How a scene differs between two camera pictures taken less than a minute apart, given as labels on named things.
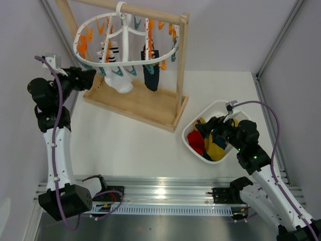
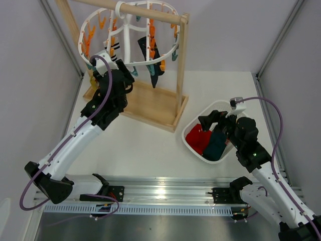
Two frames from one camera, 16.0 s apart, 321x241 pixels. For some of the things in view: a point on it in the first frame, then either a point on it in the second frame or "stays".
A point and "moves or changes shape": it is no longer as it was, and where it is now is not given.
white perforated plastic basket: [216, 109] stays
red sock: [196, 141] stays
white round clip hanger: [121, 7] moves or changes shape
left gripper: [85, 78] to [121, 66]
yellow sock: [215, 152] to [94, 83]
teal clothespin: [119, 72] moves or changes shape
